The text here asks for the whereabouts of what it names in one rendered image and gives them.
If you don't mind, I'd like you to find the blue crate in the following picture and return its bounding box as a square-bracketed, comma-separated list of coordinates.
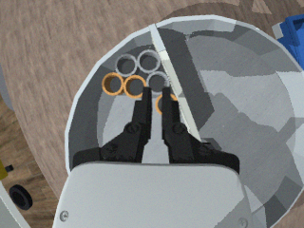
[272, 14, 304, 70]

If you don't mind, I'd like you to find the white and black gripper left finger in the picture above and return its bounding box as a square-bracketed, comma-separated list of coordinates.
[72, 86, 152, 169]

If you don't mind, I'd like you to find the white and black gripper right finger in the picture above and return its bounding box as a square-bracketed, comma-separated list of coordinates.
[161, 86, 239, 174]

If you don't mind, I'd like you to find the grey metal ring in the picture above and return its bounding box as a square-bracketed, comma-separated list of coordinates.
[137, 49, 161, 75]
[146, 71, 170, 95]
[115, 54, 140, 78]

